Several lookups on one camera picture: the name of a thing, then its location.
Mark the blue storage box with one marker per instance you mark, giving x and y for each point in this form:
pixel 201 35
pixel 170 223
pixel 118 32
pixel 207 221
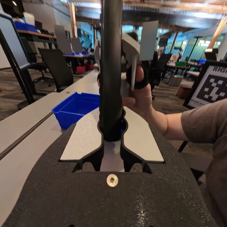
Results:
pixel 25 26

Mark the person's right forearm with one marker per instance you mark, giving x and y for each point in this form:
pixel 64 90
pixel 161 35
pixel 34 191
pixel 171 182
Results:
pixel 166 122

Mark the green crate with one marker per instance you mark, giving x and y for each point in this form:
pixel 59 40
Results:
pixel 181 64

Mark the black framed marker sign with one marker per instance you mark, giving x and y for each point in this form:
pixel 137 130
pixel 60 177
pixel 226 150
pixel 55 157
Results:
pixel 211 85

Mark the wooden background desk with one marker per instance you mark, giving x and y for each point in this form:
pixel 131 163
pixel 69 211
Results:
pixel 35 34

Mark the red bin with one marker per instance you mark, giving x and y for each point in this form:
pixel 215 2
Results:
pixel 89 66
pixel 81 69

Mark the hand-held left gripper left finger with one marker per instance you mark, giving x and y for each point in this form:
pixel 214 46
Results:
pixel 79 145

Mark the silver trash can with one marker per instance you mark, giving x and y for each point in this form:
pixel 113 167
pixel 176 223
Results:
pixel 175 81

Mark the black remote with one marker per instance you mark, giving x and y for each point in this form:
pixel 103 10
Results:
pixel 111 71

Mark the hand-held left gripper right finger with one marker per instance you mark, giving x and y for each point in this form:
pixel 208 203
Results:
pixel 143 142

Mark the person's right hand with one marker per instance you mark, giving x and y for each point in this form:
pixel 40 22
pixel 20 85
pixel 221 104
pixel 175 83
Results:
pixel 142 101

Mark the brown cardboard box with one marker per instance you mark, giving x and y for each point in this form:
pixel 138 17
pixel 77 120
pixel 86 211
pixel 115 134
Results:
pixel 184 92

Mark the blue plastic bin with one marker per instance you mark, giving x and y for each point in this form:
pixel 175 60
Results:
pixel 72 110

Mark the black display panel stand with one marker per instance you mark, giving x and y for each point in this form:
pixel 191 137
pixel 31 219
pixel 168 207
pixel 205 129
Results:
pixel 12 42

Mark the black office chair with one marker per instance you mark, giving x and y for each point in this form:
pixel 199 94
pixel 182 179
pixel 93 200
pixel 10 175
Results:
pixel 56 67
pixel 161 71

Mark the person's grey shirt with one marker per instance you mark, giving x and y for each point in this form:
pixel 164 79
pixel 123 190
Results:
pixel 209 142

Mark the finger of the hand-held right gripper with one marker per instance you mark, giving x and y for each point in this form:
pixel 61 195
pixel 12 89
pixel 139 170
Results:
pixel 97 53
pixel 131 49

